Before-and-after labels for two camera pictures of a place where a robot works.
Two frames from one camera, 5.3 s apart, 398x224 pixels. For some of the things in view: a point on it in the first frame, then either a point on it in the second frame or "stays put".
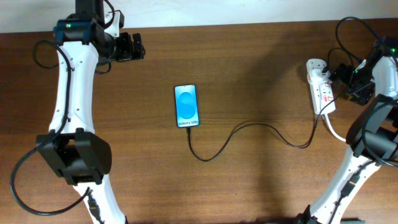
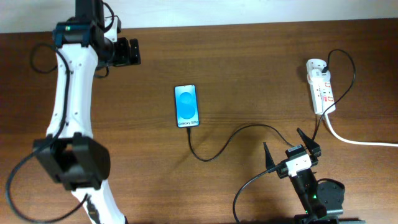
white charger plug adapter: [316, 76] stays put
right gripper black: [364, 93] → [312, 147]
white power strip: [322, 93] stays put
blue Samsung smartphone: [186, 105] stays put
